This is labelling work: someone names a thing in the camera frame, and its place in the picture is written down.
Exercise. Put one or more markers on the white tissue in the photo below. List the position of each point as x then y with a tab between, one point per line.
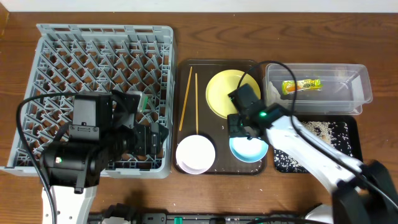
273	94

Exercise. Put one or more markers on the grey plastic dish rack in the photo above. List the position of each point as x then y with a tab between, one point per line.
78	58

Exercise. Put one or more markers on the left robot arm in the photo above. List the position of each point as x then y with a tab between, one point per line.
103	129

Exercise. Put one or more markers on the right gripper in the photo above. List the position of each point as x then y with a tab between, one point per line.
232	121

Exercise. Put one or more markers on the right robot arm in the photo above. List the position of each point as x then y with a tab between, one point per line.
361	193

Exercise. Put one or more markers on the dark brown serving tray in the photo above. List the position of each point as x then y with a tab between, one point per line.
211	125

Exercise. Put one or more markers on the black food waste tray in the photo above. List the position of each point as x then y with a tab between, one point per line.
352	125

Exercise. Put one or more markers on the yellow round plate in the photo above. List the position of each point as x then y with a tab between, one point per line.
217	91

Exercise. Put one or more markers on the green orange snack wrapper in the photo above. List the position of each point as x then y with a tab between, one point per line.
290	86

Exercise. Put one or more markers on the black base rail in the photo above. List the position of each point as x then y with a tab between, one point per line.
149	216

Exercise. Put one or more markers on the light blue bowl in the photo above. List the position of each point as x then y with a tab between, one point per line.
248	150

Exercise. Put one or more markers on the clear plastic waste bin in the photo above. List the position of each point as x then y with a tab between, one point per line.
346	87

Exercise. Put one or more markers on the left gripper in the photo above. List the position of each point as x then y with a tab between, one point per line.
152	144

